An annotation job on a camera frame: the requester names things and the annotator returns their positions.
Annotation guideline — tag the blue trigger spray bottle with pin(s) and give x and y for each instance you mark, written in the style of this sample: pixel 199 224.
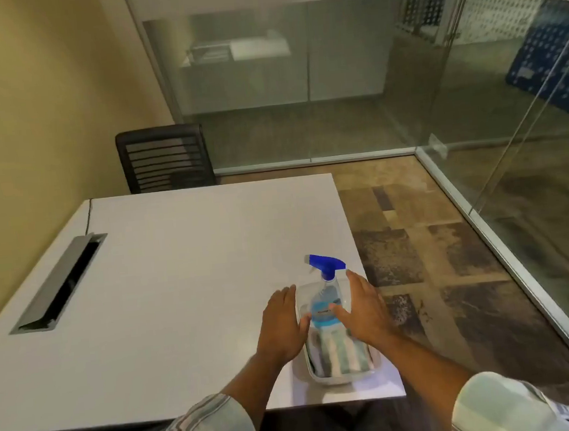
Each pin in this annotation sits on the blue trigger spray bottle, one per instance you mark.
pixel 325 269

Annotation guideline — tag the person's left thumb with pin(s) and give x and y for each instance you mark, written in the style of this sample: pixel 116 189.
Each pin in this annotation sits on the person's left thumb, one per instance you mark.
pixel 305 322

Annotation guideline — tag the person's right thumb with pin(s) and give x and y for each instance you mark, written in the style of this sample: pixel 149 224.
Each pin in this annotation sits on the person's right thumb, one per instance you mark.
pixel 341 310

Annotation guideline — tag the clear plastic container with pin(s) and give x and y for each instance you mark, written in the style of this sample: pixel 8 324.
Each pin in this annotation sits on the clear plastic container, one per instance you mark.
pixel 328 375

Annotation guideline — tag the person's left hand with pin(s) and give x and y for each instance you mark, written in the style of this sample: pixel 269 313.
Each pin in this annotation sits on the person's left hand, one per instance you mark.
pixel 279 330

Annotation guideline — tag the glass side partition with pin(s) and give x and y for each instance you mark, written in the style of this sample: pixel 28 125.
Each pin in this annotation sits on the glass side partition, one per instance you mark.
pixel 524 177

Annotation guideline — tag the blue perforated panel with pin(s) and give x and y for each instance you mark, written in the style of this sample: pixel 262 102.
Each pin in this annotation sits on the blue perforated panel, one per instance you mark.
pixel 556 55

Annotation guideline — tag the striped right shirt sleeve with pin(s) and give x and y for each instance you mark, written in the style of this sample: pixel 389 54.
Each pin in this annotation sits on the striped right shirt sleeve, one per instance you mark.
pixel 510 409

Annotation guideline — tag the small white glass fitting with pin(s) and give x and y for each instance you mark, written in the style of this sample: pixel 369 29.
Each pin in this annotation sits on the small white glass fitting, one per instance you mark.
pixel 437 146

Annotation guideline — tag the glass partition with metal frame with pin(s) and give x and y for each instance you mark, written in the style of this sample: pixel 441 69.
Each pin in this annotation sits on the glass partition with metal frame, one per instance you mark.
pixel 302 82

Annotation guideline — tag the black office chair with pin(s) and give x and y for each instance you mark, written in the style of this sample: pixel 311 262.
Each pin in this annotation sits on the black office chair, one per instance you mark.
pixel 162 156

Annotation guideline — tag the person's right forearm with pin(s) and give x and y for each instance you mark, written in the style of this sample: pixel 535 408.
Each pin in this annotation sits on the person's right forearm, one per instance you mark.
pixel 427 376

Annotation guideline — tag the person's left forearm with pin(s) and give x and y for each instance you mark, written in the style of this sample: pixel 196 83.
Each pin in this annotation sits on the person's left forearm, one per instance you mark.
pixel 255 386

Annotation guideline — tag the striped folded cloth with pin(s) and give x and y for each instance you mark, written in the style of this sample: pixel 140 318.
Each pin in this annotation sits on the striped folded cloth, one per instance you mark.
pixel 339 357

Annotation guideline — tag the person's right hand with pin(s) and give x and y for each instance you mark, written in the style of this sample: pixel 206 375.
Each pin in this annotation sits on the person's right hand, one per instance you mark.
pixel 370 317

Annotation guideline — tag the white perforated panel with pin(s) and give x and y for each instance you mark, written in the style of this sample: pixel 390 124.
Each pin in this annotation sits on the white perforated panel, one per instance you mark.
pixel 495 13

